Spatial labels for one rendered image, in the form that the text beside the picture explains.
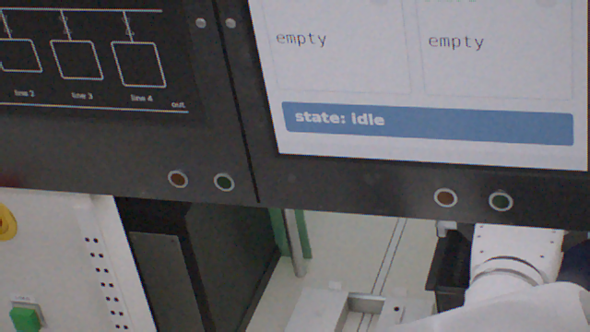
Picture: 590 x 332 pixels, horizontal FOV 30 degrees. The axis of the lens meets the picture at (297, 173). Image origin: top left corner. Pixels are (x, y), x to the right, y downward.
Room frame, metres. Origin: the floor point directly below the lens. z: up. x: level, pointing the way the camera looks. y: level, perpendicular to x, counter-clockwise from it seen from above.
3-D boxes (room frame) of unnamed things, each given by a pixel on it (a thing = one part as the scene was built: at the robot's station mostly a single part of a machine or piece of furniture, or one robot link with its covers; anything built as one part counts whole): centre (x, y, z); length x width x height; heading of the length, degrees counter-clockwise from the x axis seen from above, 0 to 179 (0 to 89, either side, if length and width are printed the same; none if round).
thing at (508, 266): (0.89, -0.20, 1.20); 0.09 x 0.03 x 0.08; 66
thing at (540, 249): (0.95, -0.23, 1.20); 0.11 x 0.10 x 0.07; 156
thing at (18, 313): (1.00, 0.35, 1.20); 0.03 x 0.02 x 0.03; 66
